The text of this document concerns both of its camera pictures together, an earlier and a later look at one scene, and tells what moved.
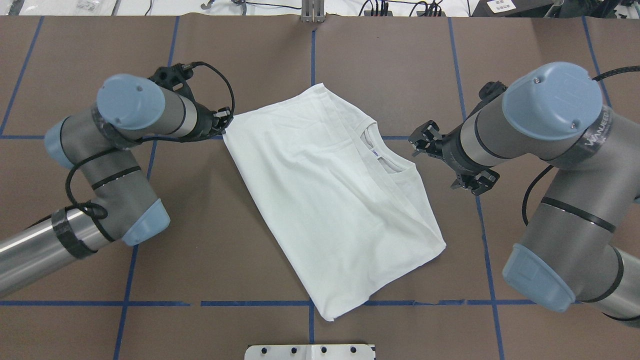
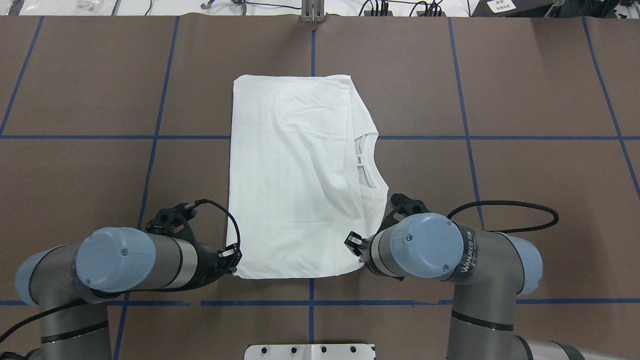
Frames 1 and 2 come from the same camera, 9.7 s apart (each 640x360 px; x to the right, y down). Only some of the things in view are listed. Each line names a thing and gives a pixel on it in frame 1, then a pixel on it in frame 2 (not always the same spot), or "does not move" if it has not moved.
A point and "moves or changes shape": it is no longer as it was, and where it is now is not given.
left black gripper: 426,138 to 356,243
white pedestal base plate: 310,352 does not move
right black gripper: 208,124 to 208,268
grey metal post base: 313,11 does not move
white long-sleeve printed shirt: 342,197 moves or changes shape
